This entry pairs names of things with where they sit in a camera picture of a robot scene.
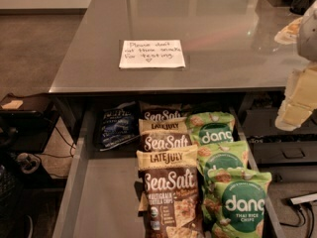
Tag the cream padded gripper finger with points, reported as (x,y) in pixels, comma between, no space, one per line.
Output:
(290,117)

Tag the middle brown Sea Salt bag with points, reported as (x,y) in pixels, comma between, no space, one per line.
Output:
(157,136)

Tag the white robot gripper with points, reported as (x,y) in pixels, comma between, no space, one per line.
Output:
(308,39)

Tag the white handwritten paper note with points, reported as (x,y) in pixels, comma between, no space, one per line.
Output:
(152,54)

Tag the blue chip bag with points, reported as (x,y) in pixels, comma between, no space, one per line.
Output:
(119,126)

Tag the brown sea salt bag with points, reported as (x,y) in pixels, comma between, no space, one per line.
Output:
(157,136)
(160,112)
(170,184)

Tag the front brown Sea Salt bag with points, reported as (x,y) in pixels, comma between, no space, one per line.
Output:
(170,184)

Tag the rear brown Sea Salt bag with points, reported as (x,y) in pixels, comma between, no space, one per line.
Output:
(160,112)

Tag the green dang chip bag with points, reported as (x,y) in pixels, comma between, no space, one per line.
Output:
(210,127)
(222,156)
(235,199)

